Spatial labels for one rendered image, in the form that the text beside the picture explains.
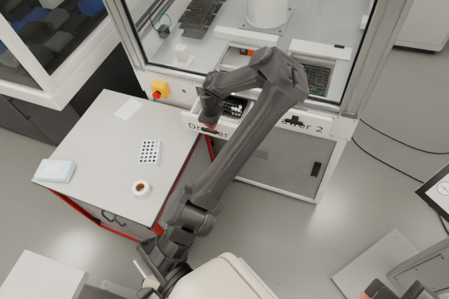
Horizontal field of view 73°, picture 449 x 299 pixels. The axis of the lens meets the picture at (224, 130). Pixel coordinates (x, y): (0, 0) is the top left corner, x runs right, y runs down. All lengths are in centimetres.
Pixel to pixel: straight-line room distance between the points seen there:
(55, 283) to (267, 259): 113
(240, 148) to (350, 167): 170
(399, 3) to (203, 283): 79
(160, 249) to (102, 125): 99
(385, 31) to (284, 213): 136
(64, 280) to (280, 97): 105
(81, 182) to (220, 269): 100
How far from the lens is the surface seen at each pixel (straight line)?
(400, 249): 209
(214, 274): 56
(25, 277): 143
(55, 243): 235
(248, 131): 59
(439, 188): 113
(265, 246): 197
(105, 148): 152
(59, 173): 149
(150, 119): 153
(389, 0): 94
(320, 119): 126
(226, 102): 133
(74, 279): 133
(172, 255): 72
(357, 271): 198
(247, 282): 60
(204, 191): 65
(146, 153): 139
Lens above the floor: 191
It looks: 55 degrees down
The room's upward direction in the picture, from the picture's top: 9 degrees counter-clockwise
